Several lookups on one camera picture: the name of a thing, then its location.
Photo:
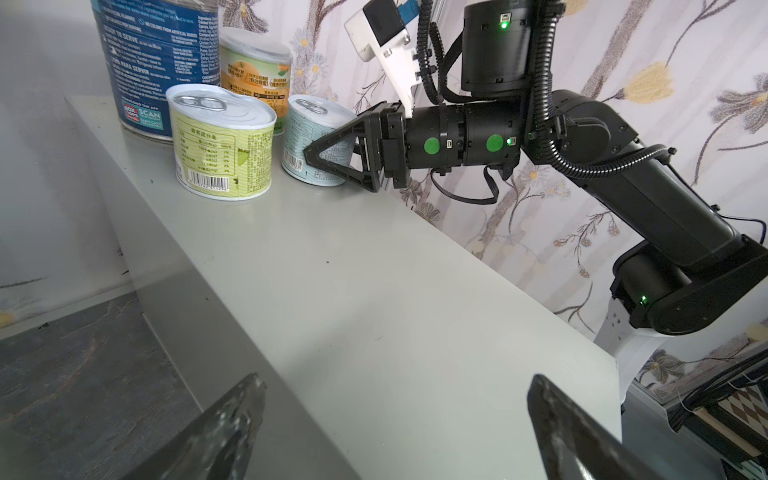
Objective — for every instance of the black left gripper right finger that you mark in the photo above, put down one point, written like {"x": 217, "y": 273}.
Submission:
{"x": 572, "y": 444}

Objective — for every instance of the green labelled white can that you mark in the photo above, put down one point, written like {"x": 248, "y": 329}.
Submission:
{"x": 222, "y": 141}

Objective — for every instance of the orange can with plastic lid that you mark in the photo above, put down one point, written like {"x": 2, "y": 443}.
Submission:
{"x": 255, "y": 66}

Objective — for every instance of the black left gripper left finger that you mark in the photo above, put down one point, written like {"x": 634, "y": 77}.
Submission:
{"x": 218, "y": 444}

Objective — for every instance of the blue labelled tin can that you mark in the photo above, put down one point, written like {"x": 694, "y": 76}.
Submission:
{"x": 151, "y": 46}

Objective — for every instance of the grey metal cabinet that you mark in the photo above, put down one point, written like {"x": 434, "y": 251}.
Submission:
{"x": 387, "y": 350}

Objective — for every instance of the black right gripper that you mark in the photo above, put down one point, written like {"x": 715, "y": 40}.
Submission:
{"x": 366, "y": 150}

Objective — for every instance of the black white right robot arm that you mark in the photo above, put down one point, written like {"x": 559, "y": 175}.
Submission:
{"x": 488, "y": 101}

